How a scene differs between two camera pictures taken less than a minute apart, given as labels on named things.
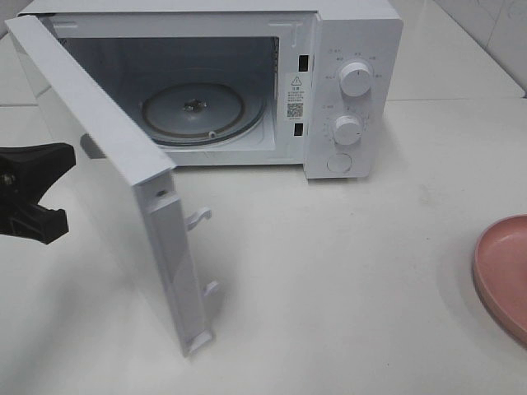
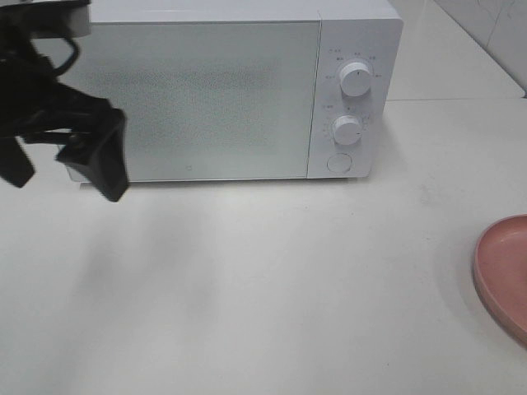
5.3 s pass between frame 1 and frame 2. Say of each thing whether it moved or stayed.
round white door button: stayed
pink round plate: stayed
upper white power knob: stayed
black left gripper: moved
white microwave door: moved
